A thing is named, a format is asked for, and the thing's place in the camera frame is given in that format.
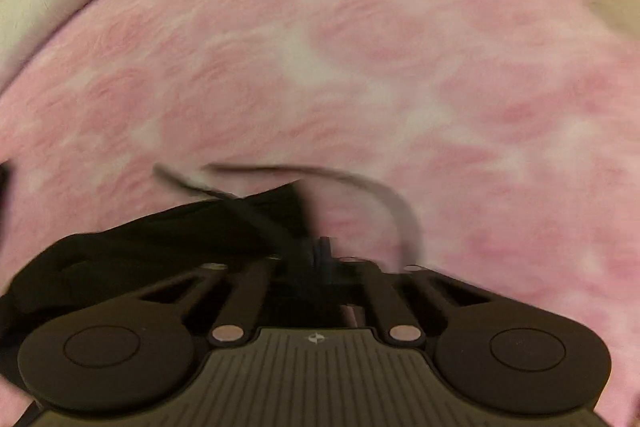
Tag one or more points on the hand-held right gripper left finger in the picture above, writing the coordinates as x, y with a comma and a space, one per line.
245, 297

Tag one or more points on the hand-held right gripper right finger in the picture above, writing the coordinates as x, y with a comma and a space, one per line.
385, 297

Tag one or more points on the black pants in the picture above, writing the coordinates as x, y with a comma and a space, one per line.
150, 237

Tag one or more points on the pink floral blanket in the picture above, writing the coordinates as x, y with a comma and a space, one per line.
375, 82

